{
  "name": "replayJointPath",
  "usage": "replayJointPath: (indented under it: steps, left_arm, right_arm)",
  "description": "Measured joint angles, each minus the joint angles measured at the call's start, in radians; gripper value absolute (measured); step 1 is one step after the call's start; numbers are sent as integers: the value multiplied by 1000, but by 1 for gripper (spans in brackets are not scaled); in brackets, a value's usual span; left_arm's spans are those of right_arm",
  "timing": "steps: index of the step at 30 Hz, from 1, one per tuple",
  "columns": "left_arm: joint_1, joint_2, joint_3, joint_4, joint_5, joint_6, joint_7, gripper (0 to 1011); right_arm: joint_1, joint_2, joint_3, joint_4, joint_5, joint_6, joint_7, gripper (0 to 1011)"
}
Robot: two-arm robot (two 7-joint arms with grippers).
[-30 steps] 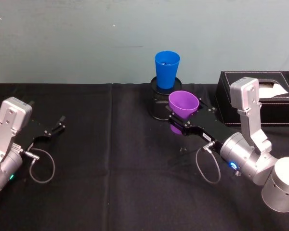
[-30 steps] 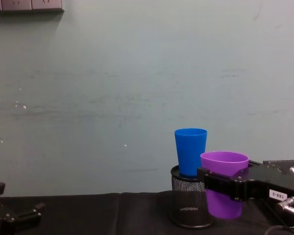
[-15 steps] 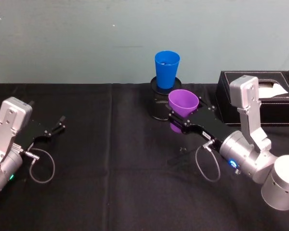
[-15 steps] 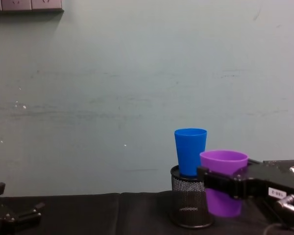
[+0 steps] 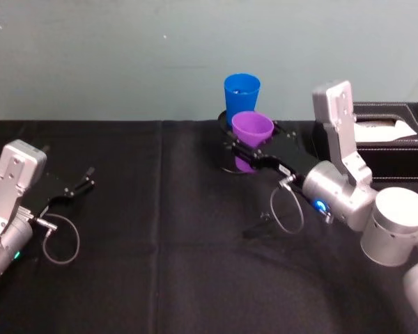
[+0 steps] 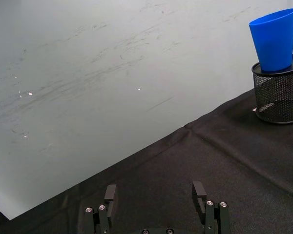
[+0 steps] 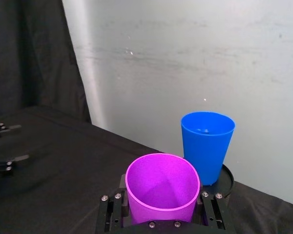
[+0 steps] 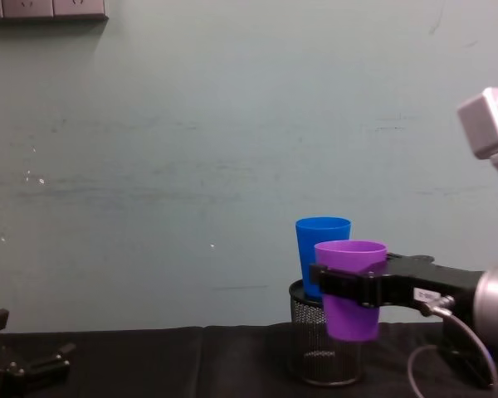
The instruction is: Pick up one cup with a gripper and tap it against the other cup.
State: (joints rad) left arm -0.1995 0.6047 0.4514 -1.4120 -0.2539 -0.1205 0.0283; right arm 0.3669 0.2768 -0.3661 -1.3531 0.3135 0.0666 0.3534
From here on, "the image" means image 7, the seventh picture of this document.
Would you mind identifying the black hanging cloth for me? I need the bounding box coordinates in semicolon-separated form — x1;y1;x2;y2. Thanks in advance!
0;0;92;124

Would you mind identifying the black table cloth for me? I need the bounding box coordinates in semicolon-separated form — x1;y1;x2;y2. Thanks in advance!
0;104;293;234

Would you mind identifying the blue plastic cup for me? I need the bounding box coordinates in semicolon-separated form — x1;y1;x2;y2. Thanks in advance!
180;111;236;186

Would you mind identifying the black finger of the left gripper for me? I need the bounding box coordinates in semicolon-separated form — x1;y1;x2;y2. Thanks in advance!
0;154;30;178
0;123;22;140

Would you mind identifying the purple plastic cup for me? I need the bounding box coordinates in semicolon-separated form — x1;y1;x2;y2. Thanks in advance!
125;153;201;225

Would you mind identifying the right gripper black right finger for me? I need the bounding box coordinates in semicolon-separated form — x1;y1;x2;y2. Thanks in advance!
195;184;235;232

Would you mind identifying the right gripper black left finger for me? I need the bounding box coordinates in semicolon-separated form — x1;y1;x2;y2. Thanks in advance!
94;174;135;234

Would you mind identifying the black round coaster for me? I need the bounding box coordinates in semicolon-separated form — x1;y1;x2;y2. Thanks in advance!
202;163;235;199

